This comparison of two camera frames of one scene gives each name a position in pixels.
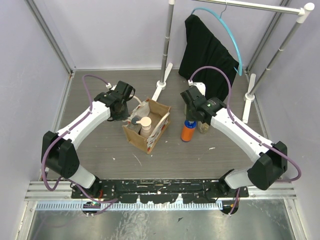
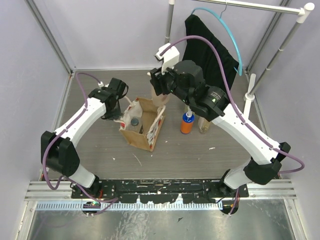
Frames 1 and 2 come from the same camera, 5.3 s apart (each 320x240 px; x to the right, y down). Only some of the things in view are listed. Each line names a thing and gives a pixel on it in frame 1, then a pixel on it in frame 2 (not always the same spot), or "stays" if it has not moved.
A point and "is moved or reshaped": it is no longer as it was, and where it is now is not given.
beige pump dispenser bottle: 145,123 → 160,100
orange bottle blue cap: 188,130 is moved or reshaped
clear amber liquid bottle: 203,127 stays
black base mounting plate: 158,191 stays
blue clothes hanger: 240,73 stays
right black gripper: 189,116 → 158,76
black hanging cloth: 201,48 stays
